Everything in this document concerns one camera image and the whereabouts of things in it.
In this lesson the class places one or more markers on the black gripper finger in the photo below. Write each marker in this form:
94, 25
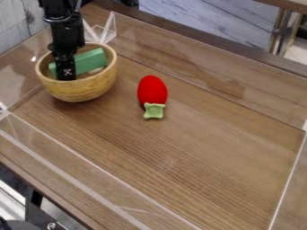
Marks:
66, 69

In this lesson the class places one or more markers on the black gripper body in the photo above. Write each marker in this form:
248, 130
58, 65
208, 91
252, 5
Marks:
67, 34

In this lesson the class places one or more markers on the green block stick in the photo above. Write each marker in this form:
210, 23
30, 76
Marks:
88, 61

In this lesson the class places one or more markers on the brown wooden bowl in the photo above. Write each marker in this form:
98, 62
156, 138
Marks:
91, 85

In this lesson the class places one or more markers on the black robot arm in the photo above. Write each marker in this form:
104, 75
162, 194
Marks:
58, 6

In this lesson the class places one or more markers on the red plush strawberry toy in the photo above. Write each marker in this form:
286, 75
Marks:
152, 96

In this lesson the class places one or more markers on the metal table leg background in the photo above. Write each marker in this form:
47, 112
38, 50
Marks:
284, 31

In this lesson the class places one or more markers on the clear acrylic corner bracket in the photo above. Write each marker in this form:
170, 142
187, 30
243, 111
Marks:
100, 34

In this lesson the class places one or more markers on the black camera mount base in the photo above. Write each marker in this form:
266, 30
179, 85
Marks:
21, 212

